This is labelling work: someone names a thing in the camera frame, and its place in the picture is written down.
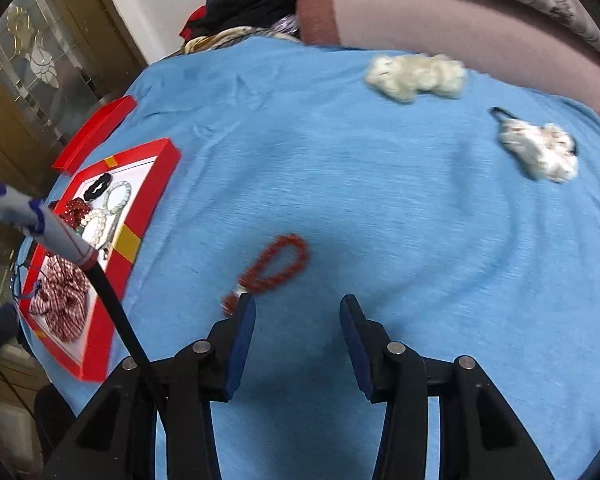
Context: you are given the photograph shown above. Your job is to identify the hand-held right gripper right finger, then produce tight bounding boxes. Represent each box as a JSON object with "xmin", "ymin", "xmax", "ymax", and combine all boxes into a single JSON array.
[{"xmin": 340, "ymin": 294, "xmax": 556, "ymax": 480}]

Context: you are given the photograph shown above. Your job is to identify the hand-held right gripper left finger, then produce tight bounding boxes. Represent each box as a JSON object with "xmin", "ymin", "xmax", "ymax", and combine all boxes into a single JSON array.
[{"xmin": 40, "ymin": 292, "xmax": 257, "ymax": 480}]

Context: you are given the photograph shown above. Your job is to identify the red bead bracelet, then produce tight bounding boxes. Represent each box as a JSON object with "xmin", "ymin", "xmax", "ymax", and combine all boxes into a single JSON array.
[{"xmin": 221, "ymin": 234, "xmax": 311, "ymax": 317}]

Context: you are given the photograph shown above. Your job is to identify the red box with white inside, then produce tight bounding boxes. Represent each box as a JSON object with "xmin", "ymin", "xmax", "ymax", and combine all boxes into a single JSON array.
[{"xmin": 19, "ymin": 138, "xmax": 182, "ymax": 382}]

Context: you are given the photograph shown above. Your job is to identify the pearl bracelet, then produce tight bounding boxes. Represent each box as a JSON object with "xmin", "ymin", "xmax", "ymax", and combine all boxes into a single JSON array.
[
  {"xmin": 82, "ymin": 207, "xmax": 122, "ymax": 252},
  {"xmin": 102, "ymin": 180, "xmax": 132, "ymax": 217}
]

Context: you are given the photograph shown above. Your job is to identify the red white checkered scrunchie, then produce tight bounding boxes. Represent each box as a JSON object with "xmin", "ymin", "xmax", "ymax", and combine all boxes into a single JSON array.
[{"xmin": 29, "ymin": 255, "xmax": 92, "ymax": 345}]

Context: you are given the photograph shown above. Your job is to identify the black hair tie with pearls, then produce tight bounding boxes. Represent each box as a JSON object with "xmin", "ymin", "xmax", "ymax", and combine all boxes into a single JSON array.
[{"xmin": 84, "ymin": 174, "xmax": 112, "ymax": 201}]

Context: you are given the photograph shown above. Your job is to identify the red dotted scrunchie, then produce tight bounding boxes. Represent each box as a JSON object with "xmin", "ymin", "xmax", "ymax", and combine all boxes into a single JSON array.
[{"xmin": 60, "ymin": 197, "xmax": 94, "ymax": 229}]

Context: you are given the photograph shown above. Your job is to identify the blue blanket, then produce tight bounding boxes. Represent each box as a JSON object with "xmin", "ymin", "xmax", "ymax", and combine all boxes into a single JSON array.
[{"xmin": 17, "ymin": 35, "xmax": 600, "ymax": 480}]

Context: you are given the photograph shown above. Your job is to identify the red box lid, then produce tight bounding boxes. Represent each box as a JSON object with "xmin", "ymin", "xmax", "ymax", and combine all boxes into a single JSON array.
[{"xmin": 51, "ymin": 96, "xmax": 137, "ymax": 177}]

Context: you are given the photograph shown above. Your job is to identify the cream scrunchie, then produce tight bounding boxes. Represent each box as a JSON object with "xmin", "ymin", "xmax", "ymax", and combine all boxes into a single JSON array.
[{"xmin": 364, "ymin": 54, "xmax": 468, "ymax": 106}]

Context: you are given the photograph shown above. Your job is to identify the yellow patterned cloth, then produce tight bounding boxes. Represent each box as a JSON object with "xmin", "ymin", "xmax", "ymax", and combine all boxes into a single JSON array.
[{"xmin": 182, "ymin": 26, "xmax": 301, "ymax": 55}]

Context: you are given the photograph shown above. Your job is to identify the wooden cabinet with glass door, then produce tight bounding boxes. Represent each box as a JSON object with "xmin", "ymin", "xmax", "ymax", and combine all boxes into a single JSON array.
[{"xmin": 0, "ymin": 0, "xmax": 148, "ymax": 211}]

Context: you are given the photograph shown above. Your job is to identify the pile of dark clothes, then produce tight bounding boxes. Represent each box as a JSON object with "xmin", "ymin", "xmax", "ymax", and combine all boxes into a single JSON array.
[{"xmin": 180, "ymin": 0, "xmax": 311, "ymax": 41}]

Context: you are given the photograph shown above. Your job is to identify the black cable with white tape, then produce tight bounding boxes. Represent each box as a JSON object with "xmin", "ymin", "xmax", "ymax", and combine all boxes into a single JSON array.
[{"xmin": 0, "ymin": 175, "xmax": 166, "ymax": 411}]

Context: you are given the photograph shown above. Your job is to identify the white dotted bow hair tie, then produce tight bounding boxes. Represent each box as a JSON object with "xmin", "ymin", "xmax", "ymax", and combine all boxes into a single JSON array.
[{"xmin": 490, "ymin": 106, "xmax": 580, "ymax": 184}]

